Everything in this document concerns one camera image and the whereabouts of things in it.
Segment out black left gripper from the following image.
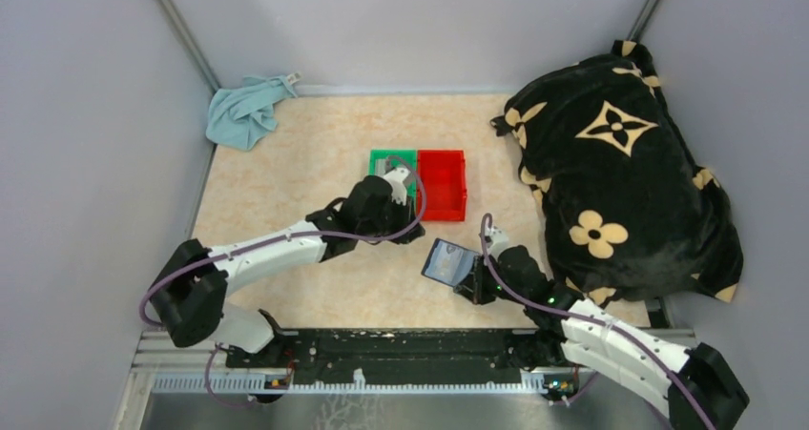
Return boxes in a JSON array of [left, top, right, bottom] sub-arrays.
[[358, 190, 424, 243]]

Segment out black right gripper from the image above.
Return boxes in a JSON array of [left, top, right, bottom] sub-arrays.
[[454, 254, 529, 305]]

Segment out navy blue card holder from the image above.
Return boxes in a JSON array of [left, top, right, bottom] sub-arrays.
[[421, 238, 481, 287]]

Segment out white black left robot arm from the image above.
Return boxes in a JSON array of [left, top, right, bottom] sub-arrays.
[[138, 163, 425, 367]]

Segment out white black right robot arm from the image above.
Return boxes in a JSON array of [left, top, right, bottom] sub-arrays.
[[456, 216, 750, 429]]

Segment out green plastic bin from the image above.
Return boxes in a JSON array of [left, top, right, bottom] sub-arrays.
[[352, 149, 418, 198]]

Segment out red plastic bin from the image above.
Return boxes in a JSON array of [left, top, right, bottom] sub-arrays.
[[417, 149, 467, 222]]

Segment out black floral pillow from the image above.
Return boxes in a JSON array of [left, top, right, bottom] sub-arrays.
[[491, 40, 744, 306]]

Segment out light blue cloth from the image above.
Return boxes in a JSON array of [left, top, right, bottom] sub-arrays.
[[205, 72, 301, 152]]

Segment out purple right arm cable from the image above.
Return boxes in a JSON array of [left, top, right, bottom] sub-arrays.
[[479, 213, 718, 430]]

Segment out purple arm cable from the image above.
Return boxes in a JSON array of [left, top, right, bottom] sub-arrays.
[[138, 155, 428, 409], [479, 213, 718, 430]]

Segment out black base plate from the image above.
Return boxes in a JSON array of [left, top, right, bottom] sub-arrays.
[[226, 329, 575, 386]]

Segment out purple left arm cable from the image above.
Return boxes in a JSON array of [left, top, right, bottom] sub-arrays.
[[138, 155, 428, 409]]

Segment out aluminium frame rail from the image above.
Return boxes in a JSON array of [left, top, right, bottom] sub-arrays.
[[132, 329, 593, 399]]

